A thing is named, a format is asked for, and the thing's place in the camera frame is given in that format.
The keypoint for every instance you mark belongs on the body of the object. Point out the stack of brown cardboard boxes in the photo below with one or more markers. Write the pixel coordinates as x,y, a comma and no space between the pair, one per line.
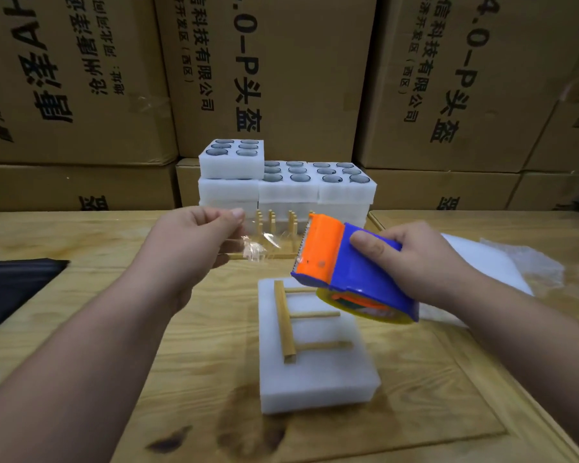
270,72

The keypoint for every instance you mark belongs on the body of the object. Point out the pile of white foam sheets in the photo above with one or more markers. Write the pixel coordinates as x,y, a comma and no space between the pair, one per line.
482,275

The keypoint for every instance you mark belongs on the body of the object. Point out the person's left hand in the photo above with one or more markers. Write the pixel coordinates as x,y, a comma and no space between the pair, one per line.
183,255

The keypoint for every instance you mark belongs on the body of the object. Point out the person's left forearm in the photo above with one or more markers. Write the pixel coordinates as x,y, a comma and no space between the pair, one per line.
68,381

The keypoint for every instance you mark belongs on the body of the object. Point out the person's right hand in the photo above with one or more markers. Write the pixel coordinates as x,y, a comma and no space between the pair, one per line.
439,275

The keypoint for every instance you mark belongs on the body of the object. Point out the black plastic bags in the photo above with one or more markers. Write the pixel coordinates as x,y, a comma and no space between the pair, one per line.
14,289

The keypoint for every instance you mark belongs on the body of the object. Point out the clear plastic wrap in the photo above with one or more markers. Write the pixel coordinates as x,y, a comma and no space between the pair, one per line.
540,265

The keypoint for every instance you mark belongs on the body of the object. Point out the row of wooden peg racks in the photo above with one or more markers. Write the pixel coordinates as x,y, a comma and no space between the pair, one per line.
272,222

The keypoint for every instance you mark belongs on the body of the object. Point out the wooden peg rack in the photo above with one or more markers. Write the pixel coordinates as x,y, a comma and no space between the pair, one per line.
285,328

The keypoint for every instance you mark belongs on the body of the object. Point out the person's right forearm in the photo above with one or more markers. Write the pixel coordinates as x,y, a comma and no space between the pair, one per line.
540,361

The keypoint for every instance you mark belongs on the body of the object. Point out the orange and blue tape dispenser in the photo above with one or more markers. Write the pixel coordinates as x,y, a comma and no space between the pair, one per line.
352,279

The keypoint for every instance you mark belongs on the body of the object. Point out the stack of white foam trays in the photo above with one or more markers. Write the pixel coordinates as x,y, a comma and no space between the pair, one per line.
232,188

